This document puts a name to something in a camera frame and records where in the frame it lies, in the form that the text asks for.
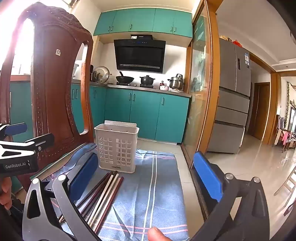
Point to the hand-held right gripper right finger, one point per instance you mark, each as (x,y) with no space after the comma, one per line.
(208,173)

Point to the pink bowl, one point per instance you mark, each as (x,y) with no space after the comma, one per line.
(164,87)

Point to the red bag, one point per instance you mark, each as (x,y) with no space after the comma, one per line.
(237,43)

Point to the person's left hand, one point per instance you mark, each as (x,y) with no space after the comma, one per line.
(5,192)

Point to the wood framed glass sliding door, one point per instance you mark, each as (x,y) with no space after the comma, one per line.
(201,81)

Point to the white dish rack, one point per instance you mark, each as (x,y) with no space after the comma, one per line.
(75,69)

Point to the black wok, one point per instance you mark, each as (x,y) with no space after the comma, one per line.
(124,79)

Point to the white plastic utensil basket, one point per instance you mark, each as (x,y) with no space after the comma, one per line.
(115,170)

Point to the brown wooden door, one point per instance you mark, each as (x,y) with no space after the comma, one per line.
(261,111)

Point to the black range hood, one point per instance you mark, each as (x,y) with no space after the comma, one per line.
(138,55)

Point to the black clay pot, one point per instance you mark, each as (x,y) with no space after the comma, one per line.
(146,80)

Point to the grey refrigerator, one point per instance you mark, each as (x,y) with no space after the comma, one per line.
(231,104)

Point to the stainless steel pot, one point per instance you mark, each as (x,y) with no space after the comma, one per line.
(176,82)

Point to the gas stove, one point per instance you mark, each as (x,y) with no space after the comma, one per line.
(135,85)

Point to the white adhesive hook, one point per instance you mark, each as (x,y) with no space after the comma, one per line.
(57,52)

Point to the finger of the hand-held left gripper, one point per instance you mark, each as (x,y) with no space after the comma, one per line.
(45,140)
(16,129)

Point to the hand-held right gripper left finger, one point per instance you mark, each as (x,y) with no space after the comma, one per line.
(83,176)

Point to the carved wooden chair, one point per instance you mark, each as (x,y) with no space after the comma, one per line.
(53,92)

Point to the person's right hand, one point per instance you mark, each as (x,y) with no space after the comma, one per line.
(157,234)

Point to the black chopstick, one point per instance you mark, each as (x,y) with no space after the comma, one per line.
(99,191)

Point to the wooden stool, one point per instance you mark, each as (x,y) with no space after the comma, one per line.
(288,185)

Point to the teal upper kitchen cabinets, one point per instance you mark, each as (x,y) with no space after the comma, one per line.
(143,20)

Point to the blue striped cloth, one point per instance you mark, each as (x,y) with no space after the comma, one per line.
(143,197)

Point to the hanging clothes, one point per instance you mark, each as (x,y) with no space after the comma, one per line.
(285,136)

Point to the glass pot lid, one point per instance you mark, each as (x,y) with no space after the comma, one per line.
(101,74)

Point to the dark red chopstick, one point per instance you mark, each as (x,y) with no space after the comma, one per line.
(108,205)

